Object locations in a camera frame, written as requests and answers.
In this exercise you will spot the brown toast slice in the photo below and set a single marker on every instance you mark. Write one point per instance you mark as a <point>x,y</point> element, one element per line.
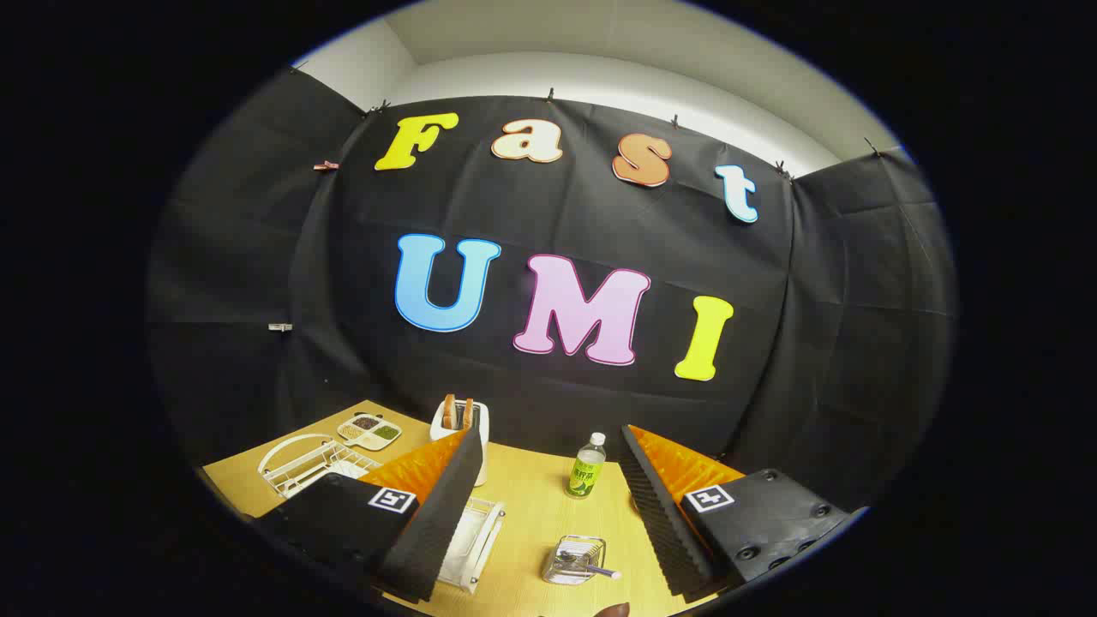
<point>449,411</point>
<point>468,413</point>

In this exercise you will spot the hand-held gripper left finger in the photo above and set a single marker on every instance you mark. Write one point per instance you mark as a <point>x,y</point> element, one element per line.
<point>446,514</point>

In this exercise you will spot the white divided snack tray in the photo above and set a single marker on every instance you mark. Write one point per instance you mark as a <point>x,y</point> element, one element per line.
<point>370,433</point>

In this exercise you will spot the brown sausage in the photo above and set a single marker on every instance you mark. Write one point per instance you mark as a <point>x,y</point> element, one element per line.
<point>614,610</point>

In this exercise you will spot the white toaster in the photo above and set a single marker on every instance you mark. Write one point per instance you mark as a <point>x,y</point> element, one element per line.
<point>480,420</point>

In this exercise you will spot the black backdrop cloth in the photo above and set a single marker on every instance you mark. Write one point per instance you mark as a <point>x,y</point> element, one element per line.
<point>557,214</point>

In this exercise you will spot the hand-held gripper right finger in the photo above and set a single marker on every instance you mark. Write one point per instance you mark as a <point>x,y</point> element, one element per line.
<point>660,523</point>

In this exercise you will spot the green label drink bottle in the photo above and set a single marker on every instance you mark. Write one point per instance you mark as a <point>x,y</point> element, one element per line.
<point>585,471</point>

